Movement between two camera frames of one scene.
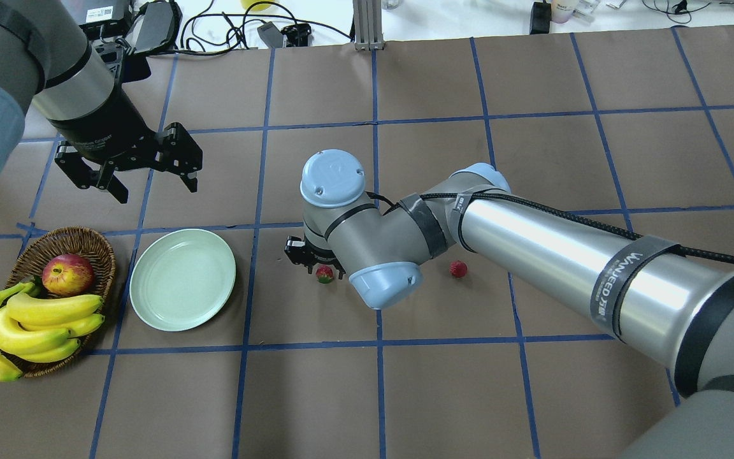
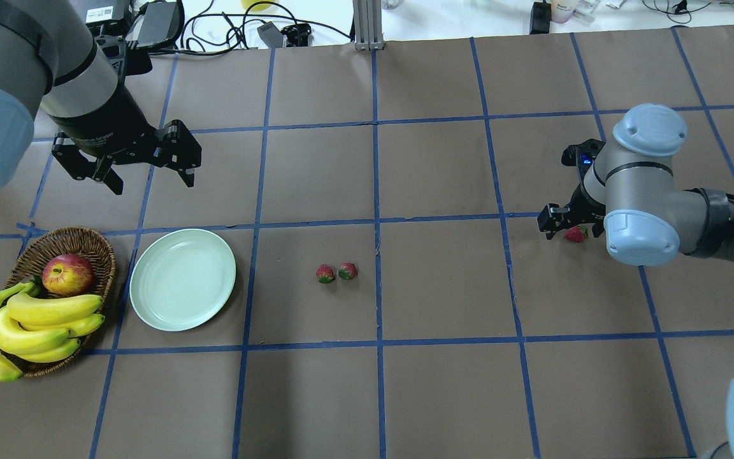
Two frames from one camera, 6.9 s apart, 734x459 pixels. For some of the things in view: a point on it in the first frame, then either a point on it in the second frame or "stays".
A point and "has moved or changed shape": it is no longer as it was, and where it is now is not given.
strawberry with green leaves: x=324 y=274 stays
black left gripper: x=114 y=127 stays
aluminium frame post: x=367 y=25 stays
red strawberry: x=458 y=268 has moved or changed shape
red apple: x=68 y=275 stays
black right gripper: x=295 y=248 -> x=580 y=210
